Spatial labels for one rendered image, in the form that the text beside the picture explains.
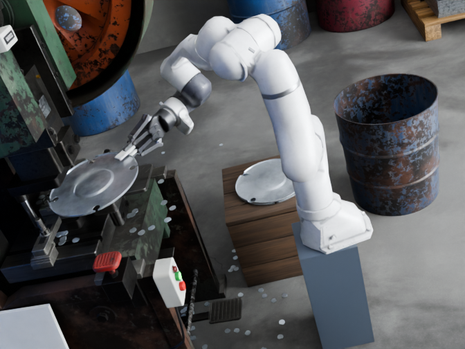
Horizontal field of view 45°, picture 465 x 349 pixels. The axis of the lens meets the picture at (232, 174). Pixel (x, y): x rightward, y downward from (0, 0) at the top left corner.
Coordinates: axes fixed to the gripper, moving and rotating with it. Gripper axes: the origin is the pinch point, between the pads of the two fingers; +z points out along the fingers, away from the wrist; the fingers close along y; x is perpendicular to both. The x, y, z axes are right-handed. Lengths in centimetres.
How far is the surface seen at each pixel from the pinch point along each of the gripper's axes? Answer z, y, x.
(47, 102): 11.2, 27.0, -5.5
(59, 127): 11.9, 18.4, -5.8
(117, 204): 13.6, -7.7, 5.9
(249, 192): -37, -48, 5
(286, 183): -47, -49, 16
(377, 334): -19, -82, 64
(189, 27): -223, -91, -222
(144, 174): 3.9, -2.1, 11.8
